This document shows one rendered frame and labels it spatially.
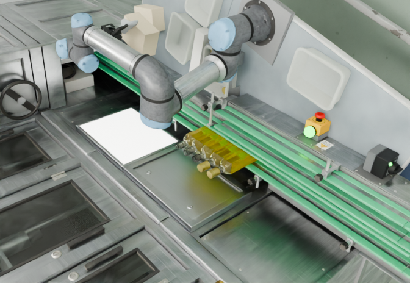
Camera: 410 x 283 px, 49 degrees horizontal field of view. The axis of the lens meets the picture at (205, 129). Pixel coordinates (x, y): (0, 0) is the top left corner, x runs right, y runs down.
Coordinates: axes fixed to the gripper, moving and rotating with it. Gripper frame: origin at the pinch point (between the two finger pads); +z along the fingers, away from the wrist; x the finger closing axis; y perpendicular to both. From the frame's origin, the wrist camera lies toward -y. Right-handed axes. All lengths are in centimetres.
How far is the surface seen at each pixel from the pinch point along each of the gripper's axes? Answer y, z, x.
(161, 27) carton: 22.5, 33.1, 17.2
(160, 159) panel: -37, -4, 43
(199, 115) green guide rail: -33.4, 16.7, 26.0
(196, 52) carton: -9.7, 29.3, 9.7
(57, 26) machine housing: 63, -5, 35
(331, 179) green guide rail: -100, 16, -2
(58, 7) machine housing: 91, 10, 43
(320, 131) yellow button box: -83, 29, -5
